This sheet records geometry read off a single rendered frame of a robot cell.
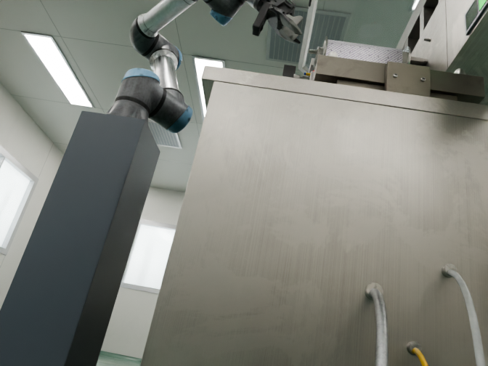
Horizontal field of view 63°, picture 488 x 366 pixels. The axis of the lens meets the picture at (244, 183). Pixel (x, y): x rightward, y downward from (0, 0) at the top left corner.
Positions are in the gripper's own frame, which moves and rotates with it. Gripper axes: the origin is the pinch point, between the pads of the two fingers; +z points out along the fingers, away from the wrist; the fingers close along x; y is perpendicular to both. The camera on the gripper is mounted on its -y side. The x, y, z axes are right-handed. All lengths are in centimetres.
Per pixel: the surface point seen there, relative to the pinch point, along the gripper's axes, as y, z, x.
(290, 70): 7.1, -6.7, 28.2
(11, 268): -255, -234, 458
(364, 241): -47, 64, -31
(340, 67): -16.7, 29.7, -24.9
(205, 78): -47, 15, -31
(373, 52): 10.5, 23.1, -5.2
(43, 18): -36, -272, 170
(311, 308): -62, 66, -31
